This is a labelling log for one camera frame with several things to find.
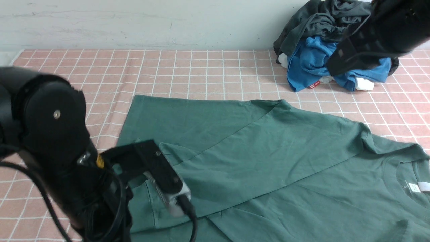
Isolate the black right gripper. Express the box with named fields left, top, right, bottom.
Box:
left=343, top=0, right=430, bottom=57

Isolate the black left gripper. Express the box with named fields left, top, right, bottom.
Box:
left=50, top=158, right=131, bottom=242

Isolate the green long sleeve shirt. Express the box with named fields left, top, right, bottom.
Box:
left=117, top=95, right=430, bottom=242

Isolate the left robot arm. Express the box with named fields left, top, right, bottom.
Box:
left=1, top=66, right=131, bottom=242

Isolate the dark grey garment pile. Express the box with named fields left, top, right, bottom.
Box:
left=273, top=0, right=374, bottom=64

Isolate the pink grid tablecloth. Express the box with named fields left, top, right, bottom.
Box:
left=11, top=49, right=429, bottom=242

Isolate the blue garment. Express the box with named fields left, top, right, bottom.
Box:
left=286, top=36, right=394, bottom=92

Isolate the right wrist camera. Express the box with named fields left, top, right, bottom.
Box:
left=326, top=34, right=412, bottom=76

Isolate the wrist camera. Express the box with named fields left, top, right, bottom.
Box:
left=326, top=34, right=412, bottom=76
left=101, top=140, right=196, bottom=219

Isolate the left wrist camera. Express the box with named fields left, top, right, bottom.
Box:
left=101, top=140, right=196, bottom=219

